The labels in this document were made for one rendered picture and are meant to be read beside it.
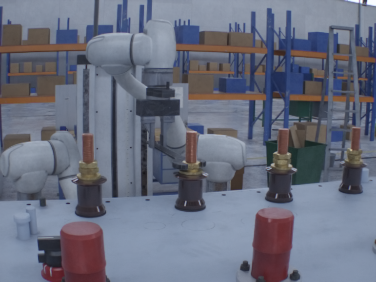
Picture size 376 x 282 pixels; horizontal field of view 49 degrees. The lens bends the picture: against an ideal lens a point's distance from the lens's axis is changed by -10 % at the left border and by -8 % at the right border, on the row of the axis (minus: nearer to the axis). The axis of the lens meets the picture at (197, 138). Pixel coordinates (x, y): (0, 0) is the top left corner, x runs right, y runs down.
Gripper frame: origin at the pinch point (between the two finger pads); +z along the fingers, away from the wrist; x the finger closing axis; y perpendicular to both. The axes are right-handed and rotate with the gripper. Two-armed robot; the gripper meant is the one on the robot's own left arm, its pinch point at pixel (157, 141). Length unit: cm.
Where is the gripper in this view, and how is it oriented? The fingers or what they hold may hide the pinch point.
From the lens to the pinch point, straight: 142.3
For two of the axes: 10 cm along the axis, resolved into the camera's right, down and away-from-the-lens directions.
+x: -9.1, 0.5, -4.1
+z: -0.2, 9.9, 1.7
